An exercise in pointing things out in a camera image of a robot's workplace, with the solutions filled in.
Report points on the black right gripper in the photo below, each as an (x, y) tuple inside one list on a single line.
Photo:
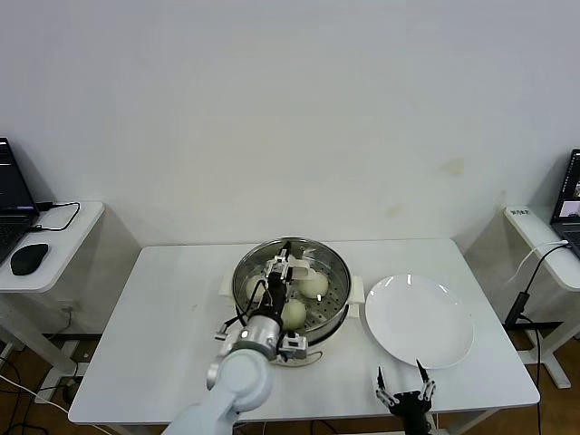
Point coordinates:
[(410, 408)]

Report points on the black computer mouse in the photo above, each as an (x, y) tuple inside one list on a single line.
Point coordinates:
[(29, 258)]

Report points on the black open laptop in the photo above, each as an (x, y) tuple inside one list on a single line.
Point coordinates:
[(13, 190)]

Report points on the small printed label sticker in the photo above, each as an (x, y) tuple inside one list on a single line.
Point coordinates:
[(521, 211)]

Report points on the white side table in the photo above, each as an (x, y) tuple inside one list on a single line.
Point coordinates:
[(530, 235), (68, 254)]

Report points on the black monitor screen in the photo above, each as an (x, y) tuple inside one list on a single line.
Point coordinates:
[(568, 195)]

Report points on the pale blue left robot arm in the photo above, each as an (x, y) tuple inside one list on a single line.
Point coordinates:
[(240, 380)]

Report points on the cream electric cooker base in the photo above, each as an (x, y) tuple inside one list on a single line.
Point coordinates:
[(322, 351)]

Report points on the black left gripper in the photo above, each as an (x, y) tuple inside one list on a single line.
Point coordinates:
[(277, 296)]

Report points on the round glass pot lid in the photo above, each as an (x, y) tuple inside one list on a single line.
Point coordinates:
[(304, 269)]

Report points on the round white plate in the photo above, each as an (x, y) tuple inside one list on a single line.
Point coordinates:
[(417, 321)]

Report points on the stainless steel steamer basket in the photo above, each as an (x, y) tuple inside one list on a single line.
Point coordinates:
[(335, 319)]

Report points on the white steamed baozi bun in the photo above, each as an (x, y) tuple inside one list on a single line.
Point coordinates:
[(294, 315), (254, 287), (315, 286)]

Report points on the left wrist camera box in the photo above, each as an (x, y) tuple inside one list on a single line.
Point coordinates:
[(294, 346)]

